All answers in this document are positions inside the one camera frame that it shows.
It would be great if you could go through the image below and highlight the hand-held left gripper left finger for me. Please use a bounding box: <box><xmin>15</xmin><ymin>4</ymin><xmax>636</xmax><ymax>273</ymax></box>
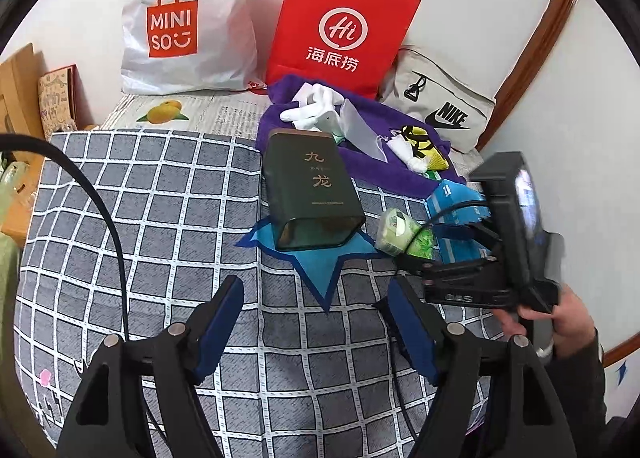
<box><xmin>57</xmin><ymin>275</ymin><xmax>246</xmax><ymax>458</ymax></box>

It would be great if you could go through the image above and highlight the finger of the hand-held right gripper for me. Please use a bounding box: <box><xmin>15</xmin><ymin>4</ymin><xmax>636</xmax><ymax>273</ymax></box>
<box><xmin>397</xmin><ymin>255</ymin><xmax>501</xmax><ymax>279</ymax></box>
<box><xmin>432</xmin><ymin>220</ymin><xmax>501</xmax><ymax>251</ymax></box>

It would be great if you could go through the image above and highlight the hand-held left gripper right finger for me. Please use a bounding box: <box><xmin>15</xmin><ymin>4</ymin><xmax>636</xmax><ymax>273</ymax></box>
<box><xmin>387</xmin><ymin>278</ymin><xmax>576</xmax><ymax>458</ymax></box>

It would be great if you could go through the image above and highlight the blue tissue pack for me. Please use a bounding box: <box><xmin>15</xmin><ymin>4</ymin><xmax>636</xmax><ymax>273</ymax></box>
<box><xmin>427</xmin><ymin>180</ymin><xmax>493</xmax><ymax>263</ymax></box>

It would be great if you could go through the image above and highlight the green plastic packet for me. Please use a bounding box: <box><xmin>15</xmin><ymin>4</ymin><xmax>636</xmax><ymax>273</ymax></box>
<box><xmin>377</xmin><ymin>208</ymin><xmax>436</xmax><ymax>259</ymax></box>

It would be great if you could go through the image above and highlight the yellow black face mask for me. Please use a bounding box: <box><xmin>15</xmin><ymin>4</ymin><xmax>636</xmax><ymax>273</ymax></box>
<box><xmin>397</xmin><ymin>125</ymin><xmax>449</xmax><ymax>172</ymax></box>

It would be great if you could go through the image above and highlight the white cloth wad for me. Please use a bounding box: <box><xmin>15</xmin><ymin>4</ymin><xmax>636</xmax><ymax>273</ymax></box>
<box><xmin>387</xmin><ymin>135</ymin><xmax>431</xmax><ymax>173</ymax></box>

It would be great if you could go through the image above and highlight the clear plastic bag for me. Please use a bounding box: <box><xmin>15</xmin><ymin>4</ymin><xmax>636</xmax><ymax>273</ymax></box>
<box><xmin>339</xmin><ymin>98</ymin><xmax>390</xmax><ymax>163</ymax></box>

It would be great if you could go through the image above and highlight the white cotton glove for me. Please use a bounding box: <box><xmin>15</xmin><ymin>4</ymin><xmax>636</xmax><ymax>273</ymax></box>
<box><xmin>294</xmin><ymin>82</ymin><xmax>347</xmax><ymax>111</ymax></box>
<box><xmin>279</xmin><ymin>104</ymin><xmax>328</xmax><ymax>132</ymax></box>

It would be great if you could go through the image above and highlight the person's right forearm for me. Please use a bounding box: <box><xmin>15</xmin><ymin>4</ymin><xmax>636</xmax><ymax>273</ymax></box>
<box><xmin>545</xmin><ymin>328</ymin><xmax>618</xmax><ymax>444</ymax></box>

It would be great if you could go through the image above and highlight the person's right hand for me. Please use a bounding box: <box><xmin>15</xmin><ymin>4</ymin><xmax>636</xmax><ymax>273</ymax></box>
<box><xmin>500</xmin><ymin>287</ymin><xmax>598</xmax><ymax>364</ymax></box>

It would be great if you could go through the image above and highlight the purple towel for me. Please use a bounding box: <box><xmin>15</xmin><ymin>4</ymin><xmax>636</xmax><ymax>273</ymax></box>
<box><xmin>256</xmin><ymin>76</ymin><xmax>468</xmax><ymax>199</ymax></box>

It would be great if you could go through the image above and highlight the grey checked bedsheet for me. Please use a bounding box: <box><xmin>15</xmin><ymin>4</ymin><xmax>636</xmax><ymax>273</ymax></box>
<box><xmin>10</xmin><ymin>130</ymin><xmax>506</xmax><ymax>458</ymax></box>

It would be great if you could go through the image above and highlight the grey fabric pouch bag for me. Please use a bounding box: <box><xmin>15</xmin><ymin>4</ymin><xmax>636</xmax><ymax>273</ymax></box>
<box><xmin>377</xmin><ymin>45</ymin><xmax>497</xmax><ymax>155</ymax></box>

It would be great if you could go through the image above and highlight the dark green tin box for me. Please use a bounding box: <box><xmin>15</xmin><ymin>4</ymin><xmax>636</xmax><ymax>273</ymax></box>
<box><xmin>262</xmin><ymin>129</ymin><xmax>366</xmax><ymax>253</ymax></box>

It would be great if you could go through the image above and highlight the newsprint pattern sheet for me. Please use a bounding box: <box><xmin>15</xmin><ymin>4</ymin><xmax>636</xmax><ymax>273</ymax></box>
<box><xmin>102</xmin><ymin>90</ymin><xmax>481</xmax><ymax>179</ymax></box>

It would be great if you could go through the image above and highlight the red paper bag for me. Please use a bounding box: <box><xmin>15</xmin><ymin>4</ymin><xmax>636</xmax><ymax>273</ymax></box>
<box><xmin>264</xmin><ymin>0</ymin><xmax>422</xmax><ymax>99</ymax></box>

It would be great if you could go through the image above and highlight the brown book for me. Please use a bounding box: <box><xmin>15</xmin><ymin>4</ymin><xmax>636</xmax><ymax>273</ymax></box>
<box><xmin>37</xmin><ymin>65</ymin><xmax>80</xmax><ymax>135</ymax></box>

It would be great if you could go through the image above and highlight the white plastic shopping bag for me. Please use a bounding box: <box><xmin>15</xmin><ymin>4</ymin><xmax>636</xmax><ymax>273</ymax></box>
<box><xmin>120</xmin><ymin>0</ymin><xmax>261</xmax><ymax>93</ymax></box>

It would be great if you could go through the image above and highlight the cardboard box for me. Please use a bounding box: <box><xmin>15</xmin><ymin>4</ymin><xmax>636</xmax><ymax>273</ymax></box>
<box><xmin>0</xmin><ymin>42</ymin><xmax>48</xmax><ymax>141</ymax></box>

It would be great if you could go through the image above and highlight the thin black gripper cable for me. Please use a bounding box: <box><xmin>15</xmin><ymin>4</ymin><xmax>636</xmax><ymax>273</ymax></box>
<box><xmin>392</xmin><ymin>200</ymin><xmax>488</xmax><ymax>271</ymax></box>

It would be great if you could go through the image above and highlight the thick black cable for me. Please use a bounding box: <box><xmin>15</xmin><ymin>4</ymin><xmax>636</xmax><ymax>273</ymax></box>
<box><xmin>0</xmin><ymin>134</ymin><xmax>133</xmax><ymax>343</ymax></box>

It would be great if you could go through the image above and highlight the wooden door frame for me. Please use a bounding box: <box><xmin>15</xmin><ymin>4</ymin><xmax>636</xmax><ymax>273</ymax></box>
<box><xmin>475</xmin><ymin>0</ymin><xmax>581</xmax><ymax>153</ymax></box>

